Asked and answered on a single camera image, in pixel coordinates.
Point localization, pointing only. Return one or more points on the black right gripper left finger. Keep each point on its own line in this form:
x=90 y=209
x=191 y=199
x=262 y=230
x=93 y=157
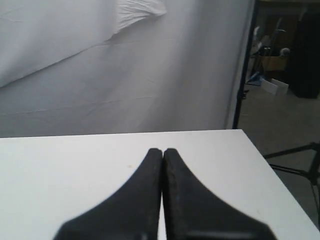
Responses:
x=131 y=213

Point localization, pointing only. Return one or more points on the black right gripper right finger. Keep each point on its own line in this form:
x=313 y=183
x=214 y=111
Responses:
x=193 y=212

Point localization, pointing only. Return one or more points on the black backdrop stand pole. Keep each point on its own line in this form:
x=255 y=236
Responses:
x=249 y=40

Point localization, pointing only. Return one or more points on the white flat boxes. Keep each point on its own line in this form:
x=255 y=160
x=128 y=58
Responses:
x=274 y=87

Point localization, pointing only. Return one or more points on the grey backdrop cloth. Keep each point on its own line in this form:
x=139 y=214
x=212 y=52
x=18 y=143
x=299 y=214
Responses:
x=77 y=67

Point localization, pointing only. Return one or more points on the cardboard box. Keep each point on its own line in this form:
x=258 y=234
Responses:
x=274 y=63

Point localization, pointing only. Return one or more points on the tall black object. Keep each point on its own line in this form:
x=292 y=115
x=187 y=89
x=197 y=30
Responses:
x=305 y=58

